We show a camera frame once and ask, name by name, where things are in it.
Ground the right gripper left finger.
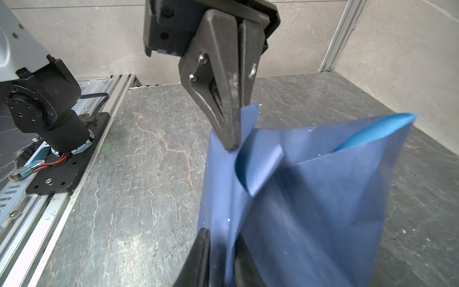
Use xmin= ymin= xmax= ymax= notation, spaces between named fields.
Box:
xmin=173 ymin=228 xmax=210 ymax=287

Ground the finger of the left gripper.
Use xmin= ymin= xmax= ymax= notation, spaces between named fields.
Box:
xmin=179 ymin=9 xmax=241 ymax=151
xmin=238 ymin=20 xmax=265 ymax=107

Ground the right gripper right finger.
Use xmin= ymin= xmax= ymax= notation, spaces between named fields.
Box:
xmin=234 ymin=234 xmax=266 ymax=287

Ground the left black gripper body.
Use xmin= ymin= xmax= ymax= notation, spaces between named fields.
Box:
xmin=143 ymin=0 xmax=281 ymax=57

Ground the light blue wrapping paper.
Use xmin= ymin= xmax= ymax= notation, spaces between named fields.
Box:
xmin=198 ymin=104 xmax=417 ymax=287

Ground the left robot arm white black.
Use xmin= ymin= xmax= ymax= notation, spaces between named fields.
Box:
xmin=1 ymin=1 xmax=280 ymax=154

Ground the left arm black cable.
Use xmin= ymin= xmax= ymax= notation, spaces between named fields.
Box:
xmin=78 ymin=92 xmax=111 ymax=117

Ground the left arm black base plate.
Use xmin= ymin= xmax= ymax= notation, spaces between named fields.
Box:
xmin=26 ymin=112 xmax=111 ymax=196

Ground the aluminium mounting rail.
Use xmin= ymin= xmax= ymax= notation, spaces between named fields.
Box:
xmin=1 ymin=74 xmax=138 ymax=287

